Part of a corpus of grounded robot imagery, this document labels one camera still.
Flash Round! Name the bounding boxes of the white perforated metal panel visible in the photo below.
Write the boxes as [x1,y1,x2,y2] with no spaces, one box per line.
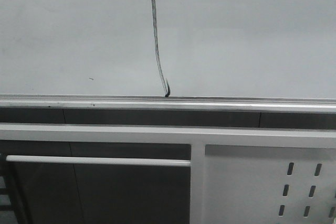
[203,145,335,223]

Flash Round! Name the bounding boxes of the white metal stand frame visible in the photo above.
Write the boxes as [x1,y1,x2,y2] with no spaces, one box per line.
[1,124,335,223]

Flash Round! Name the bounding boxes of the white horizontal metal rod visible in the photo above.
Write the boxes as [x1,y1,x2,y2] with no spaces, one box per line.
[6,155,191,167]

